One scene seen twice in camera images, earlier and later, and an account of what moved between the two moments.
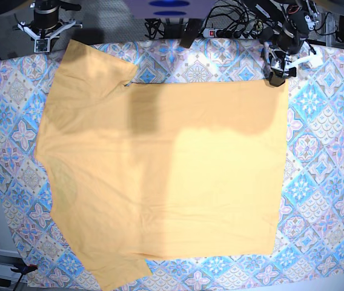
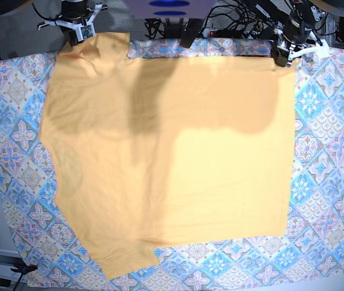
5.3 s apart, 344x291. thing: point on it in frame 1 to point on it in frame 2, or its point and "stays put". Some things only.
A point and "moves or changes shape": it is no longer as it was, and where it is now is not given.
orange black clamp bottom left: x=25 y=270 stays put
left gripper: x=45 y=26 to x=82 y=22
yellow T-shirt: x=143 y=171 moves or changes shape
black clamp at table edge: x=192 y=28 stays put
